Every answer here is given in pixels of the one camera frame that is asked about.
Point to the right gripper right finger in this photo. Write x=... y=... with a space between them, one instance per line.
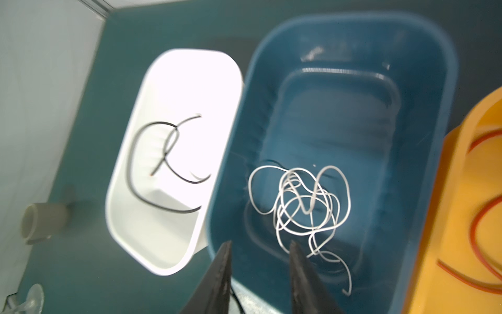
x=309 y=295

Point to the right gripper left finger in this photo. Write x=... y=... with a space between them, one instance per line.
x=212 y=295

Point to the white plastic bin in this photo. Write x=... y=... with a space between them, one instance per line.
x=170 y=157

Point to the yellow plastic bin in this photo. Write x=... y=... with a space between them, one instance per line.
x=458 y=269

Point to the blue plastic bin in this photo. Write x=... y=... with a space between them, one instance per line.
x=365 y=96

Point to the olive green mug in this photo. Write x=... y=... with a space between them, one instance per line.
x=43 y=220

